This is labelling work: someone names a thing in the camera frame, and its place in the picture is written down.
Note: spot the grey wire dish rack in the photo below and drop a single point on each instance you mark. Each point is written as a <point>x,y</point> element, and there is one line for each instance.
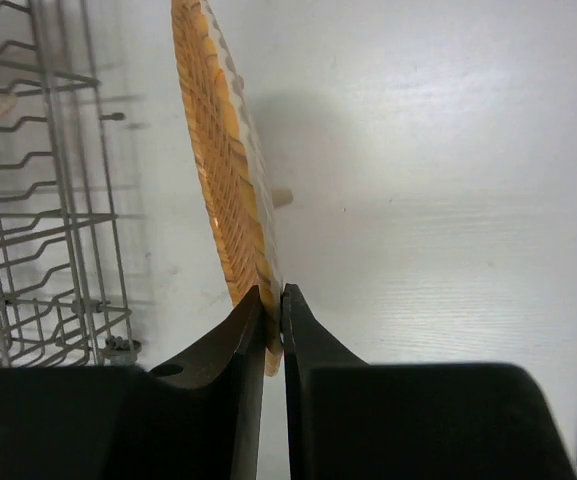
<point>63,296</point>

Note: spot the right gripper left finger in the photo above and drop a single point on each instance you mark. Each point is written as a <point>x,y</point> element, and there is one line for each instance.
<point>194,416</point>

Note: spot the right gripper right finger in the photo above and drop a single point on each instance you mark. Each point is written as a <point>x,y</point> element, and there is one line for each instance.
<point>348,419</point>

